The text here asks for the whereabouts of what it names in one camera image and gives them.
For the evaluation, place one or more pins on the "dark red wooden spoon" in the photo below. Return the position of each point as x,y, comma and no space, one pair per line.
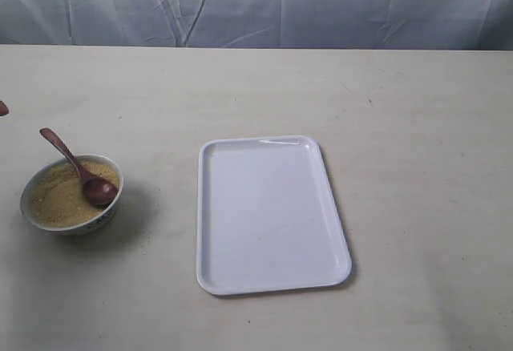
96,190

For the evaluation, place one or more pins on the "yellow millet grains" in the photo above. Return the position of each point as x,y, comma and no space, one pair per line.
57,200

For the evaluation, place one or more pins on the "white ceramic bowl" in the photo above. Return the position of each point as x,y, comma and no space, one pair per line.
97,164

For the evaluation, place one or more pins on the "white rectangular plastic tray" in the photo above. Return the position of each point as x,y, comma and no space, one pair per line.
267,219

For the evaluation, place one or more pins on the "grey wrinkled backdrop curtain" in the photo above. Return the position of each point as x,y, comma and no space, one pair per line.
332,24

